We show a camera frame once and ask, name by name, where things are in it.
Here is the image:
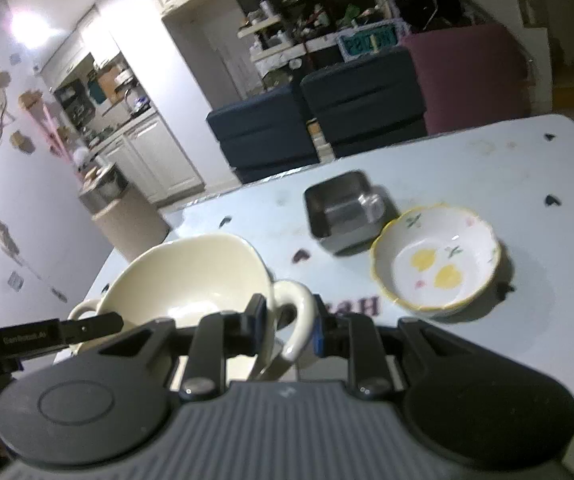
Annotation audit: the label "white shelf cart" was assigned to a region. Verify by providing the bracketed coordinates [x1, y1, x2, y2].
[236, 12, 308, 64]

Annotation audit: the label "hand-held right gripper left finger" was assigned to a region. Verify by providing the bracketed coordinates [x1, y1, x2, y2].
[84, 294, 269, 402]

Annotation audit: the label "teal sign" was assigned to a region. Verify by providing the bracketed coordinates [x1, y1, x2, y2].
[336, 24, 401, 64]

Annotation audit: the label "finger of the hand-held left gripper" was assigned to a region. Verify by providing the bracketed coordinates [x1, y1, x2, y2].
[60, 312, 125, 347]

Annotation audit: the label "dark blue chair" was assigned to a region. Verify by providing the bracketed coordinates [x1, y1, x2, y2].
[205, 84, 321, 185]
[299, 45, 428, 161]

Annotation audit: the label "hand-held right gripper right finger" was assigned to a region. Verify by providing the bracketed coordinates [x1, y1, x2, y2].
[313, 305, 474, 402]

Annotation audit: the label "white staircase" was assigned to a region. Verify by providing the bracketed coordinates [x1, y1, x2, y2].
[454, 0, 574, 86]

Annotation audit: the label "large square steel container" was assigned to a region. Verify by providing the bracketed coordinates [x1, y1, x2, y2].
[303, 170, 399, 256]

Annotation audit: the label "white kitchen base cabinets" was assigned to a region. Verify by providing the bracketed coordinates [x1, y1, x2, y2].
[86, 109, 206, 206]

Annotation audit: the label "cream bowl with handles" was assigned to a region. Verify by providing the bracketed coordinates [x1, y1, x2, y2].
[66, 233, 317, 382]

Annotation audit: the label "mauve chair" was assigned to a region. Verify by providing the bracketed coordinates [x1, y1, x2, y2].
[399, 22, 533, 136]

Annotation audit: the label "floral scalloped bowl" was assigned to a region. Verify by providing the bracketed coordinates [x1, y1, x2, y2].
[369, 203, 502, 321]

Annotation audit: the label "pink ribbon with pompom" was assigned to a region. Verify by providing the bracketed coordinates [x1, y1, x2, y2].
[22, 102, 86, 177]

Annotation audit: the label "beige canister with metal lid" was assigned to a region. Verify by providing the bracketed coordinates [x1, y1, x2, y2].
[78, 162, 171, 261]

